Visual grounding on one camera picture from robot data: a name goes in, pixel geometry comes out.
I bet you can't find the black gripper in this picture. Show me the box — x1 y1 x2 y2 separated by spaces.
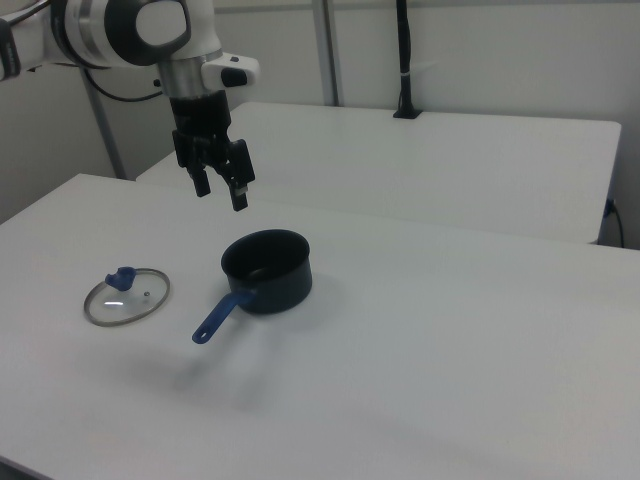
168 92 257 213

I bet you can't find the glass lid with blue knob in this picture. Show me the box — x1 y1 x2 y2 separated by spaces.
82 265 172 329

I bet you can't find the white background table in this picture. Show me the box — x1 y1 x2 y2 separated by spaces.
135 102 623 246

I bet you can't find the black pole with base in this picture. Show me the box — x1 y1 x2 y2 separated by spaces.
392 0 425 120

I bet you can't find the dark saucepan with blue handle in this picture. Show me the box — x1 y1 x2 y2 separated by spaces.
191 228 314 346

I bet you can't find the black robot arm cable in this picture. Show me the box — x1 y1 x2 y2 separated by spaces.
82 64 166 102

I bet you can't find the black cable with blue plug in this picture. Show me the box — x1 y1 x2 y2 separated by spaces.
602 198 626 249

